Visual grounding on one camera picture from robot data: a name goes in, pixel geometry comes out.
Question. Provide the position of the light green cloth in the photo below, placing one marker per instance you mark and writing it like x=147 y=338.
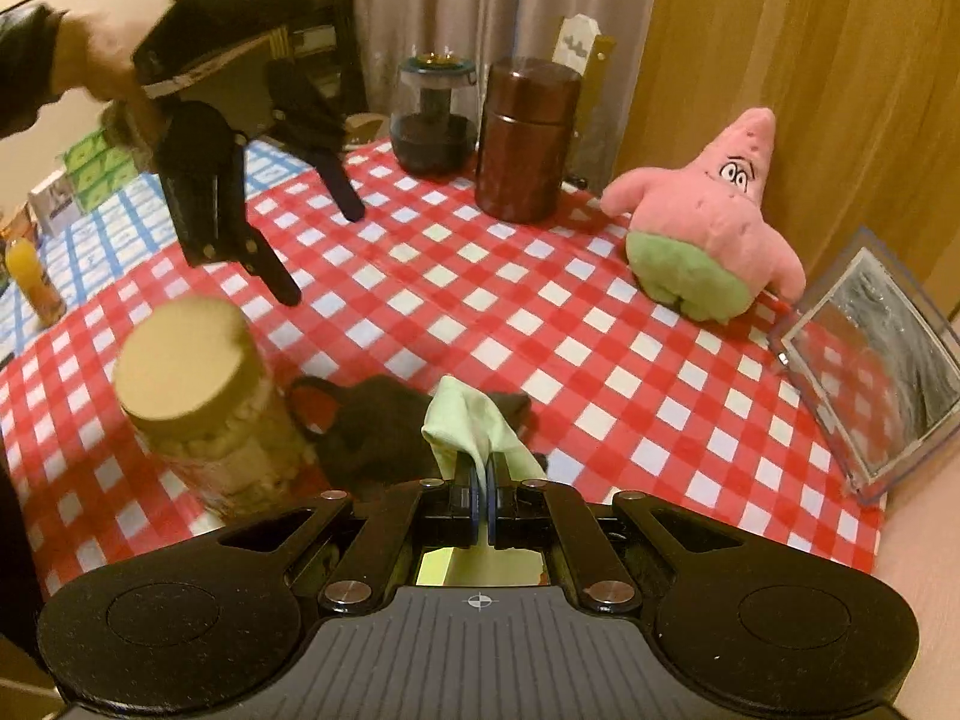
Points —
x=461 y=412

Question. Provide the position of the person's left hand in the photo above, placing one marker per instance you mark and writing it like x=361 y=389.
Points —
x=97 y=60

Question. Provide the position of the stack of green boxes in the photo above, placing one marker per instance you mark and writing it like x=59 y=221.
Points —
x=97 y=165

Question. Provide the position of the pink starfish plush toy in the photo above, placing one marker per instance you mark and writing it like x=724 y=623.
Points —
x=697 y=217

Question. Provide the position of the blue checked cloth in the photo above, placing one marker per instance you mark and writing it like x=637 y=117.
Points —
x=112 y=240

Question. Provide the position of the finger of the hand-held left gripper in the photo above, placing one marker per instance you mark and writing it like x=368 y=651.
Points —
x=255 y=255
x=337 y=180

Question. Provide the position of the glass jar with gold lid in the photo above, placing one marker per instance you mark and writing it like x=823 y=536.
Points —
x=184 y=360

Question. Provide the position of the clear acrylic picture frame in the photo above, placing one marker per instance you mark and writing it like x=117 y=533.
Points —
x=870 y=375

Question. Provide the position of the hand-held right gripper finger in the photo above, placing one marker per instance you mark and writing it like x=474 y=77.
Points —
x=477 y=499
x=493 y=499

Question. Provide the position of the wooden wardrobe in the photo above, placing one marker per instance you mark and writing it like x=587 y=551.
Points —
x=787 y=52

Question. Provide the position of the brown wooden canister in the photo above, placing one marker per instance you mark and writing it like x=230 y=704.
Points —
x=525 y=150

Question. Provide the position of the black cloth with loop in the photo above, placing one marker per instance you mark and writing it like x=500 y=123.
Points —
x=375 y=427

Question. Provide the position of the red checked tablecloth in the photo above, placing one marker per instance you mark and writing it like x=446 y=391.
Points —
x=465 y=300

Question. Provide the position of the dark shelf unit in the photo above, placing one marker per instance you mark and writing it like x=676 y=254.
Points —
x=334 y=22

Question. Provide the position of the orange juice bottle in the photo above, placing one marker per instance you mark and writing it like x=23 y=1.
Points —
x=34 y=285

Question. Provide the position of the small white box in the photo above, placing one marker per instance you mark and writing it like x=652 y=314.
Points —
x=52 y=202

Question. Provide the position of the glass jar with dark contents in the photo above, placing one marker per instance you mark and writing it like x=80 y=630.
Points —
x=431 y=127

